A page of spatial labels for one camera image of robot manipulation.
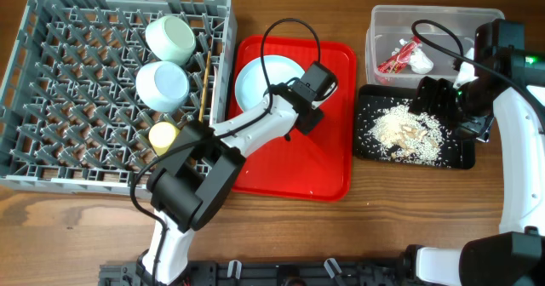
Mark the black plastic tray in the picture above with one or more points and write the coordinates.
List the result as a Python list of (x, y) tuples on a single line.
[(366, 107)]

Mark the white tissue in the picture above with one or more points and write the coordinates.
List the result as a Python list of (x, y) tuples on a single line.
[(419, 62)]

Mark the clear plastic bin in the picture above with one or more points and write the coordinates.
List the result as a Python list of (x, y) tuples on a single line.
[(391, 23)]

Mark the white plastic fork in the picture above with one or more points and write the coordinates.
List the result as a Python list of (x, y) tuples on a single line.
[(212, 109)]

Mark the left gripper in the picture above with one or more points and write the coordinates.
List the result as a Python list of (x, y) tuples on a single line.
[(312, 122)]

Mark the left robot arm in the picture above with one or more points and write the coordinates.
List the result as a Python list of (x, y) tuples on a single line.
[(193, 178)]

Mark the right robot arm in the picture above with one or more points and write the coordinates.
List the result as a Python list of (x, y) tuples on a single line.
[(509, 86)]

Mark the wooden chopstick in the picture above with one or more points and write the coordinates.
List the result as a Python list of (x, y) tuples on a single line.
[(205, 88)]

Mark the red plastic tray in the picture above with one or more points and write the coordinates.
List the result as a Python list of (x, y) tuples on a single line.
[(316, 166)]

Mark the red snack wrapper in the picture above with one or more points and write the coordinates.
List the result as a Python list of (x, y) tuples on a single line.
[(391, 65)]

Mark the rice food scraps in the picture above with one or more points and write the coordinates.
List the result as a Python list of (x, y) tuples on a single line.
[(404, 135)]

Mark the grey dishwasher rack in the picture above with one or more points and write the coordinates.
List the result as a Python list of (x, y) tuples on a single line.
[(71, 119)]

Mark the green bowl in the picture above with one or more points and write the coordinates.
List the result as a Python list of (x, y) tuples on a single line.
[(171, 39)]

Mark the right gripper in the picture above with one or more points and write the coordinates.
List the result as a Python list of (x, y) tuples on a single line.
[(479, 128)]

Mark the light blue plate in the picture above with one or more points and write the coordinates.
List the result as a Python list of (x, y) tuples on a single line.
[(250, 85)]

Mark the light blue bowl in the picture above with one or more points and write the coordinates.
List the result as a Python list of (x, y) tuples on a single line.
[(162, 86)]

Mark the yellow plastic cup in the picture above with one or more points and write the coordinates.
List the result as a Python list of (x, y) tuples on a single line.
[(161, 136)]

